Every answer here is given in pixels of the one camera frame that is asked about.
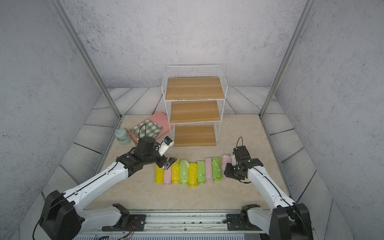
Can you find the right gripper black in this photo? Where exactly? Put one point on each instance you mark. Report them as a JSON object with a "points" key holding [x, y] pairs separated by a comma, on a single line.
{"points": [[228, 172]]}

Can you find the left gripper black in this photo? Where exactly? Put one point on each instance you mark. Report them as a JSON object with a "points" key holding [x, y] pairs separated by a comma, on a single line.
{"points": [[168, 163]]}

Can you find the pink bag roll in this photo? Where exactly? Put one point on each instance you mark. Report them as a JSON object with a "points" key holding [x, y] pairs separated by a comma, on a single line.
{"points": [[167, 176], [209, 174], [226, 159]]}

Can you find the yellow bag roll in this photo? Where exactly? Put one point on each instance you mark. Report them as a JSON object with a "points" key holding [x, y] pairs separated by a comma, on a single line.
{"points": [[175, 171], [193, 175], [159, 174]]}

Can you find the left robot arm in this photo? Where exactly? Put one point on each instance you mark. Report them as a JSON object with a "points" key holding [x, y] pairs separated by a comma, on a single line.
{"points": [[64, 215]]}

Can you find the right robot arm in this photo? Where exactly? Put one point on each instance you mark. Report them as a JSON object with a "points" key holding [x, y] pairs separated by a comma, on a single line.
{"points": [[287, 221]]}

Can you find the light green bag roll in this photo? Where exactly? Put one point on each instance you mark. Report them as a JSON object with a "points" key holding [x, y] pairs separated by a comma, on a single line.
{"points": [[184, 172]]}

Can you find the green bag roll right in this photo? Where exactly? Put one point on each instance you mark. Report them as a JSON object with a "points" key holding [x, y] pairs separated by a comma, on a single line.
{"points": [[216, 169]]}

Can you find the green bag roll middle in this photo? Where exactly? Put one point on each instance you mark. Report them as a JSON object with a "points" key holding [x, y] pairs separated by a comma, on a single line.
{"points": [[201, 170]]}

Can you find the green checkered cloth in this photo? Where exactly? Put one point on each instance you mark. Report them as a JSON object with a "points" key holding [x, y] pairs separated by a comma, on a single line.
{"points": [[147, 128]]}

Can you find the pink tray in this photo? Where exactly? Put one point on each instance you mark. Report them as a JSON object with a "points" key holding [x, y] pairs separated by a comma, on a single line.
{"points": [[160, 119]]}

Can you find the mint green bottle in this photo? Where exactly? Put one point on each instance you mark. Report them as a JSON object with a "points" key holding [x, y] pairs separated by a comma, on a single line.
{"points": [[123, 137]]}

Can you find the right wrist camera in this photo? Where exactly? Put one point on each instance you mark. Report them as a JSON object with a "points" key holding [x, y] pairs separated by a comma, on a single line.
{"points": [[234, 161]]}

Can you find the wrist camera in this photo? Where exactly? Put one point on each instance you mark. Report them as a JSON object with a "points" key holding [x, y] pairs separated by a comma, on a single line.
{"points": [[234, 161], [165, 145]]}

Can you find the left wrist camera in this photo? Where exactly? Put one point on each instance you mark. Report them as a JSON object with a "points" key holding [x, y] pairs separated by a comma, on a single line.
{"points": [[165, 145]]}

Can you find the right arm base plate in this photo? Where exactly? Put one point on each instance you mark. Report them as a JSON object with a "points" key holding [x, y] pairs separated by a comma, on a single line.
{"points": [[238, 222]]}

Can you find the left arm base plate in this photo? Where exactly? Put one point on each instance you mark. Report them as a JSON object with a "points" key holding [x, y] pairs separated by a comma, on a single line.
{"points": [[131, 223]]}

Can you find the white wire wooden shelf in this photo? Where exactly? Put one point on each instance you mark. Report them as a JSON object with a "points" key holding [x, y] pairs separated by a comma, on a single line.
{"points": [[195, 98]]}

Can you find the left aluminium frame post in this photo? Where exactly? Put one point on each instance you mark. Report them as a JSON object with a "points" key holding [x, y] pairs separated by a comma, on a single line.
{"points": [[69, 28]]}

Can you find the aluminium frame post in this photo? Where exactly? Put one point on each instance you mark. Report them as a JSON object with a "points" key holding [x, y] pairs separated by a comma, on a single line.
{"points": [[69, 28], [288, 54]]}

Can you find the right aluminium frame post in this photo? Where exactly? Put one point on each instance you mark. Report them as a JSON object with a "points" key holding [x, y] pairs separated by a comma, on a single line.
{"points": [[288, 54]]}

